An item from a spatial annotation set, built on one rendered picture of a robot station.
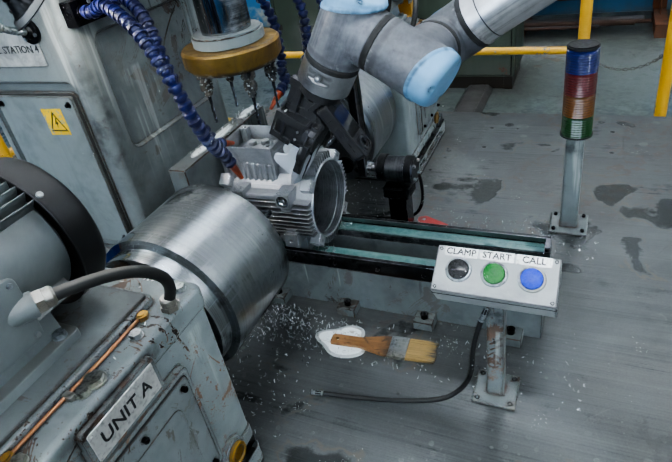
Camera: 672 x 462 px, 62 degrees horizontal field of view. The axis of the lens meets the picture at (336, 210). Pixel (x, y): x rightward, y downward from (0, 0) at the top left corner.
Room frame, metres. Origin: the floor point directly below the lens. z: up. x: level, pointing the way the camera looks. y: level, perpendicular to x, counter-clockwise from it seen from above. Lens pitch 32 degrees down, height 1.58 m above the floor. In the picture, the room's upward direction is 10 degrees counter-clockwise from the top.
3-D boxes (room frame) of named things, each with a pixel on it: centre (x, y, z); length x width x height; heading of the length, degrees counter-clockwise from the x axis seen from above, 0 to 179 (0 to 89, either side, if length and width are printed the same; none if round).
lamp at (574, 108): (1.02, -0.52, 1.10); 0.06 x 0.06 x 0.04
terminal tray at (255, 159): (1.03, 0.13, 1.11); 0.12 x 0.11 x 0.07; 62
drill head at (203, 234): (0.70, 0.27, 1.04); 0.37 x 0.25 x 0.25; 152
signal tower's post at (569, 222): (1.02, -0.52, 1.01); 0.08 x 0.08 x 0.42; 62
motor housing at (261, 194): (1.01, 0.10, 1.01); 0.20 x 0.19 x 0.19; 62
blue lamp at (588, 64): (1.02, -0.52, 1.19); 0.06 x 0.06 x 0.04
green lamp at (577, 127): (1.02, -0.52, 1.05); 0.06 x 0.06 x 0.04
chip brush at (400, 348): (0.75, -0.04, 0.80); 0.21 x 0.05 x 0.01; 66
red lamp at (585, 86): (1.02, -0.52, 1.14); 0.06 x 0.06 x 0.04
